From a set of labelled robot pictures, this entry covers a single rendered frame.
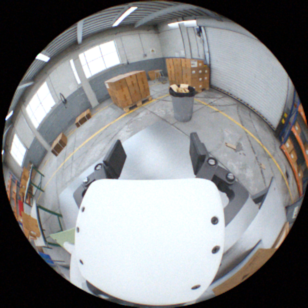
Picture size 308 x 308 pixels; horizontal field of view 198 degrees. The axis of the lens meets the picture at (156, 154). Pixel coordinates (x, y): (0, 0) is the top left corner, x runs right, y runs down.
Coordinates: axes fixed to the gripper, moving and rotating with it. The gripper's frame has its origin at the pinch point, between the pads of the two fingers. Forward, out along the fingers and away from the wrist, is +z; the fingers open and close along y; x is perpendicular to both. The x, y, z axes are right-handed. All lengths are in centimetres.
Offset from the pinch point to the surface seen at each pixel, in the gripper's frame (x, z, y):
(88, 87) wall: 69, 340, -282
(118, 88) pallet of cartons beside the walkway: 9, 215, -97
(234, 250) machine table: -35, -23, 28
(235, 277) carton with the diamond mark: -34, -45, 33
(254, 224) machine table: -33, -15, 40
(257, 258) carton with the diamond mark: -30, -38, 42
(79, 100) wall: 32, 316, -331
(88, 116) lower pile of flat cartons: -40, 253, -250
